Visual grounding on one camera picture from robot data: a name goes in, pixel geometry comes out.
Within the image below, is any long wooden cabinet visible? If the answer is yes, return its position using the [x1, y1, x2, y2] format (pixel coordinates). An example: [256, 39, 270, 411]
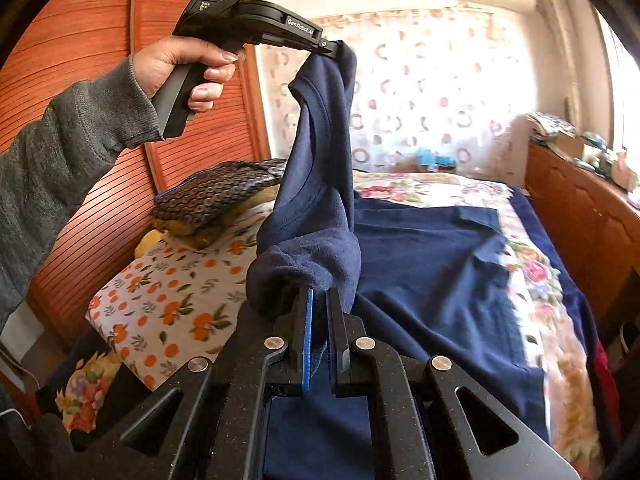
[525, 140, 640, 321]

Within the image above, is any person's left hand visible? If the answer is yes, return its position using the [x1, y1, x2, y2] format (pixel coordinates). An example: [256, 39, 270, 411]
[132, 35, 246, 113]

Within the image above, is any navy t-shirt orange print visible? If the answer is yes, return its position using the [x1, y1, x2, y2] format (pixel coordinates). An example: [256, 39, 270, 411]
[245, 42, 548, 480]

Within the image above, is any yellow pillow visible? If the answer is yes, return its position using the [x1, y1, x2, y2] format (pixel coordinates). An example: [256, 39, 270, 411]
[134, 230, 168, 261]

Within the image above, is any brown chain pattern pillow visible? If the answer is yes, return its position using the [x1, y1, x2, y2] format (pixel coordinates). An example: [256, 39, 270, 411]
[151, 158, 290, 251]

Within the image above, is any tied window curtain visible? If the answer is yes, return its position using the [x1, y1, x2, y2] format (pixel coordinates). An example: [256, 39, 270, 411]
[530, 0, 586, 126]

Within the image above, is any wooden louvered wardrobe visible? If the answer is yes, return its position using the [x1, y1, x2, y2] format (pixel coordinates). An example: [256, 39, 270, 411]
[0, 0, 273, 356]

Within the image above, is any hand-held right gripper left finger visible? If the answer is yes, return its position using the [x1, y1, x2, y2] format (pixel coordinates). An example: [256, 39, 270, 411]
[107, 285, 316, 480]

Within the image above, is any red cloth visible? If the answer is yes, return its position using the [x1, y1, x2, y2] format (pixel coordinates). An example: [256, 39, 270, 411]
[594, 340, 622, 428]

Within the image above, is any circle pattern sheer curtain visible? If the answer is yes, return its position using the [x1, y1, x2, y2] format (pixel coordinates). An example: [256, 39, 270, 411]
[260, 5, 536, 176]

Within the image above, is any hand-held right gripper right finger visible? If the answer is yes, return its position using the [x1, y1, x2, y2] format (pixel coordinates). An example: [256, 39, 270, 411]
[325, 287, 581, 480]

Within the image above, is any person's left forearm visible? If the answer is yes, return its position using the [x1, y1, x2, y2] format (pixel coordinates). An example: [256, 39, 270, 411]
[0, 52, 166, 333]

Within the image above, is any dark fruit print blanket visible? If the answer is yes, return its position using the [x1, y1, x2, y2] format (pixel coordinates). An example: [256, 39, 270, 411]
[35, 330, 151, 451]

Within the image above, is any cardboard box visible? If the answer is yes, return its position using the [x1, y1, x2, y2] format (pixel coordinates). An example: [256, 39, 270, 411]
[555, 132, 587, 159]

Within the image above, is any window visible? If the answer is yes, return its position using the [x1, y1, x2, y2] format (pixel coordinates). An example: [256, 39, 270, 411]
[595, 10, 640, 161]

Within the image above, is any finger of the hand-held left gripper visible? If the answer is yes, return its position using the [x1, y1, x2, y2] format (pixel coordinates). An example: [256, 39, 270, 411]
[260, 30, 347, 58]

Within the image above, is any stack of folded cloths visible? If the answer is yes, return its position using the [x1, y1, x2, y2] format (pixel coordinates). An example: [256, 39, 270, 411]
[530, 112, 576, 137]

